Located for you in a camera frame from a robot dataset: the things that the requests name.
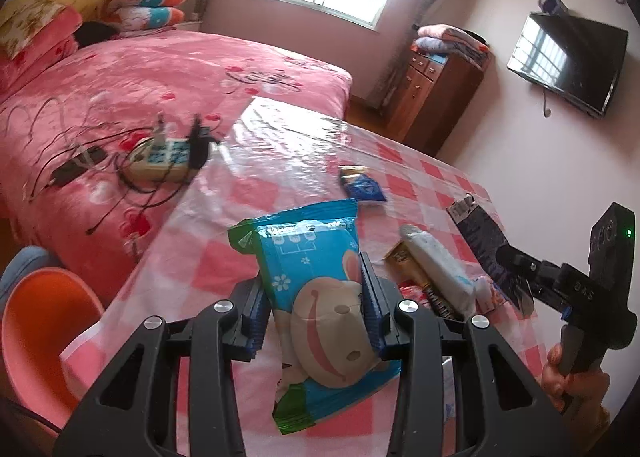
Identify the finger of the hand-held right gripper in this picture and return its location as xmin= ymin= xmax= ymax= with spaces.
xmin=495 ymin=243 xmax=566 ymax=288
xmin=517 ymin=281 xmax=572 ymax=322

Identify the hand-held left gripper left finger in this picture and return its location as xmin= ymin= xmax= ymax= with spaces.
xmin=52 ymin=279 xmax=273 ymax=457

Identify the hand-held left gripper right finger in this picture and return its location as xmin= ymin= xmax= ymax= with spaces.
xmin=357 ymin=252 xmax=581 ymax=457

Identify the dark purple snack packet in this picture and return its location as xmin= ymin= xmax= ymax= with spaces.
xmin=446 ymin=194 xmax=536 ymax=315

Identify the blue cartoon snack packet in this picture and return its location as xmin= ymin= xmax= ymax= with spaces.
xmin=227 ymin=200 xmax=403 ymax=435

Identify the orange plastic bin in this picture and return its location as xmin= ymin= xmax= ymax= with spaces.
xmin=0 ymin=269 xmax=106 ymax=440

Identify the person's right hand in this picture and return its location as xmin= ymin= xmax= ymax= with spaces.
xmin=540 ymin=343 xmax=612 ymax=415

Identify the red white wrapper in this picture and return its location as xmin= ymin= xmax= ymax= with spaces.
xmin=397 ymin=276 xmax=510 ymax=315

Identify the gold brown snack packet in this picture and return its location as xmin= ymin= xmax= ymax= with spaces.
xmin=382 ymin=239 xmax=463 ymax=320

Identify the white wrapper packet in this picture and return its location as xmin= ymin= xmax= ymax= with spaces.
xmin=398 ymin=224 xmax=477 ymax=323

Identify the small blue snack packet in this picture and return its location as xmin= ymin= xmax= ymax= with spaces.
xmin=337 ymin=164 xmax=390 ymax=205

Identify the pink checked plastic tablecloth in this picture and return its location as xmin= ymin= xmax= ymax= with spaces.
xmin=59 ymin=97 xmax=613 ymax=457

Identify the brown wooden cabinet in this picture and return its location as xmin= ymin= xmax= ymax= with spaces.
xmin=367 ymin=44 xmax=488 ymax=158

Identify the black plug adapter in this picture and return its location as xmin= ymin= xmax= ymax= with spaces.
xmin=187 ymin=116 xmax=212 ymax=170

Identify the clear plastic sheet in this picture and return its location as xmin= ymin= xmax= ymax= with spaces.
xmin=215 ymin=97 xmax=363 ymax=220

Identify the white power strip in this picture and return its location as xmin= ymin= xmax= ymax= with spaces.
xmin=125 ymin=137 xmax=221 ymax=185

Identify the folded grey blue quilt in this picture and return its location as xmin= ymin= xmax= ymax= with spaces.
xmin=415 ymin=37 xmax=493 ymax=70

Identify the black power brick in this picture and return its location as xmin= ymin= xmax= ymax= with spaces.
xmin=52 ymin=147 xmax=108 ymax=188

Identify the blue grey cloth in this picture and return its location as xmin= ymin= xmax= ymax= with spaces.
xmin=0 ymin=246 xmax=66 ymax=298

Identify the folded pink quilt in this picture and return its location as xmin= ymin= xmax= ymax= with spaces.
xmin=416 ymin=23 xmax=488 ymax=45

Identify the bed with pink sheet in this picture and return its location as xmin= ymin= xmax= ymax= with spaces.
xmin=0 ymin=29 xmax=353 ymax=308

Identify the dark cloth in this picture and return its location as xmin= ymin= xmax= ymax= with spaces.
xmin=74 ymin=22 xmax=119 ymax=46

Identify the pink folded blanket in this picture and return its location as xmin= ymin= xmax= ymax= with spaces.
xmin=0 ymin=7 xmax=83 ymax=92

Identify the floral pillow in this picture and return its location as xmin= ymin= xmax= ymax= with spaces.
xmin=0 ymin=0 xmax=66 ymax=60

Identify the black cable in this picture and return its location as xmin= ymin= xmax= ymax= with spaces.
xmin=22 ymin=124 xmax=213 ymax=235

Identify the black wall television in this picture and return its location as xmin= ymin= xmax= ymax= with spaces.
xmin=506 ymin=12 xmax=630 ymax=120

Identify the white cable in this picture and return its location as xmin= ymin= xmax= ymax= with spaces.
xmin=47 ymin=92 xmax=151 ymax=180

